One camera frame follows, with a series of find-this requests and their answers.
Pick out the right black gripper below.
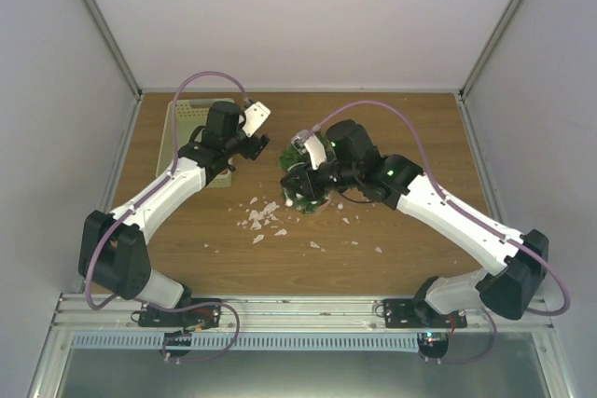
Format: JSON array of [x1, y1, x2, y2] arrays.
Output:
[[281, 160, 361, 202]]

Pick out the small green christmas tree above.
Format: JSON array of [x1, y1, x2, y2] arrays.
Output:
[[278, 144, 331, 215]]

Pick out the pale green perforated basket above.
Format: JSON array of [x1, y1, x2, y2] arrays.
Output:
[[155, 98, 234, 189]]

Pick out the white ball string lights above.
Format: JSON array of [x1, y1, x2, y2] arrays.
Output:
[[280, 155, 340, 214]]

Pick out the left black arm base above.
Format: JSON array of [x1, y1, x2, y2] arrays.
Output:
[[131, 297, 222, 329]]

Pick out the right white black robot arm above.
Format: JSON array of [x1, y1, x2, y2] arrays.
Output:
[[281, 119, 548, 328]]

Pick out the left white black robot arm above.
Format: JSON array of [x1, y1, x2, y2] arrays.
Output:
[[78, 101, 271, 327]]

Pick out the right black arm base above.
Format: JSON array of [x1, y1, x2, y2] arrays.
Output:
[[372, 298, 467, 330]]

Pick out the white foil flakes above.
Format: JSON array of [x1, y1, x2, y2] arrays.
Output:
[[202, 195, 384, 265]]

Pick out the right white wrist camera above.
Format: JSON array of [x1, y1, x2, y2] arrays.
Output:
[[290, 130, 327, 170]]

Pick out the grey slotted cable duct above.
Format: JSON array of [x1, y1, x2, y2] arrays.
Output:
[[71, 331, 419, 353]]

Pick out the aluminium front rail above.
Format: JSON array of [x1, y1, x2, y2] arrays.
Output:
[[51, 293, 554, 330]]

